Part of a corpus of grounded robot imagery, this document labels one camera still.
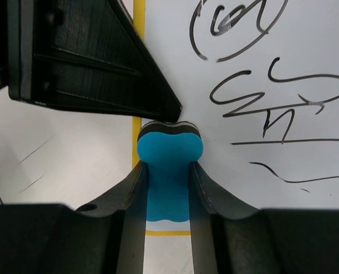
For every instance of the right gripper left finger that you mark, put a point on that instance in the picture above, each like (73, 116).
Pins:
(105, 235)

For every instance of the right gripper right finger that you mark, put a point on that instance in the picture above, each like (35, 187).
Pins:
(231, 236)

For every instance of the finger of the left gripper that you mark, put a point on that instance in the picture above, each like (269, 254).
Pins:
(84, 56)

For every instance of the blue whiteboard eraser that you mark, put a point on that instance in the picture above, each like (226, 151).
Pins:
(168, 149)

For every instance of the yellow framed whiteboard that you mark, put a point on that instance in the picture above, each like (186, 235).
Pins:
(260, 80)

